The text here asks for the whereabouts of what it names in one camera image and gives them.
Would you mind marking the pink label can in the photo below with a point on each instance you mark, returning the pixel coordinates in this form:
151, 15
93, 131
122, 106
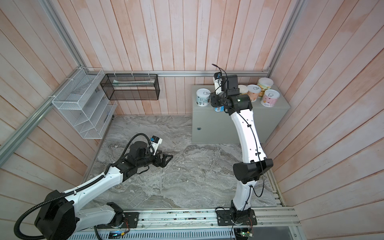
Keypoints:
269, 98

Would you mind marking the horizontal aluminium wall rail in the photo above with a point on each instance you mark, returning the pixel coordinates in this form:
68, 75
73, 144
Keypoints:
204, 73

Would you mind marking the orange yellow label can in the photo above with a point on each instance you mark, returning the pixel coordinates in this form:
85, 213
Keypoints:
264, 84

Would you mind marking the white wire mesh shelf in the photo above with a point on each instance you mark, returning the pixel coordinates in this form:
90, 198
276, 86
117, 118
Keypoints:
84, 104

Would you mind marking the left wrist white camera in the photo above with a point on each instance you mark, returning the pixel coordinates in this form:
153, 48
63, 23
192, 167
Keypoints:
155, 142

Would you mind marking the small brown white-lid can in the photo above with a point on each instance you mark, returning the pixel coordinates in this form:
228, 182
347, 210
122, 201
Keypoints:
243, 89

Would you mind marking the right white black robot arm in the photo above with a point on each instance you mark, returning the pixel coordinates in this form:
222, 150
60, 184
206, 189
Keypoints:
254, 160

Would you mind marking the brown label can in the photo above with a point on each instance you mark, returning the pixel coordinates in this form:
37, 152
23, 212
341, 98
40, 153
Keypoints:
253, 92

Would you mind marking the blue label can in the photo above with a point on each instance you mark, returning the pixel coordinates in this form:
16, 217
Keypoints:
219, 109

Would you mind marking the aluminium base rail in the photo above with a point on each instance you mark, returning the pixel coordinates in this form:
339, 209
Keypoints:
190, 220

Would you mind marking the black mesh wall basket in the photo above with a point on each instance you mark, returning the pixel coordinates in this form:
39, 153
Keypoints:
131, 87

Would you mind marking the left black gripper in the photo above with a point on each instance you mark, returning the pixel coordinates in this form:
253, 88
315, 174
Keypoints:
157, 163

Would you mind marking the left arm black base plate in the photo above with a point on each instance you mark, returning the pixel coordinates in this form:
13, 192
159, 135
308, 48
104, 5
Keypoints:
126, 220

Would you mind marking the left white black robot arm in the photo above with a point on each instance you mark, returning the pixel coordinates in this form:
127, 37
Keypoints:
64, 215

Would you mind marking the left aluminium frame rail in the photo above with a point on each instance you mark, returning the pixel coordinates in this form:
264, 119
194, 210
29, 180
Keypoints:
20, 134

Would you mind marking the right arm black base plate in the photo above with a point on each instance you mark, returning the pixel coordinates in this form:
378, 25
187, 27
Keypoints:
238, 218

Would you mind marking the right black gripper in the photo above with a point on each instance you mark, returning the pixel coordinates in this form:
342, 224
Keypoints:
213, 98

